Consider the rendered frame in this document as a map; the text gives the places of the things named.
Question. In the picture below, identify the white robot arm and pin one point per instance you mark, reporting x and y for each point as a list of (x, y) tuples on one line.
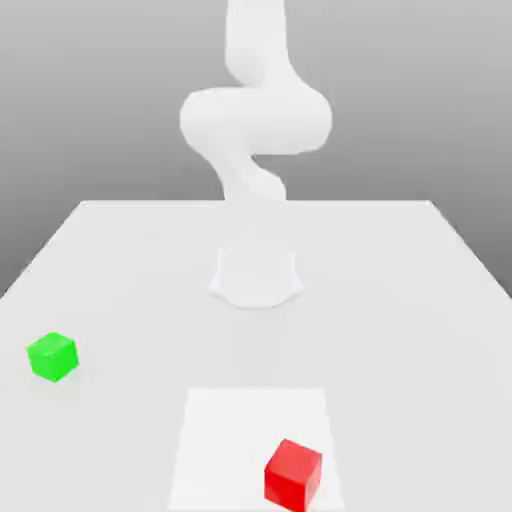
[(256, 120)]

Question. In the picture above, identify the small red cube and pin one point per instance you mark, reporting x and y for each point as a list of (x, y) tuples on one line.
[(292, 476)]

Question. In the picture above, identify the small green cube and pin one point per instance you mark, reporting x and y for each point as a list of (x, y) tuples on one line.
[(52, 357)]

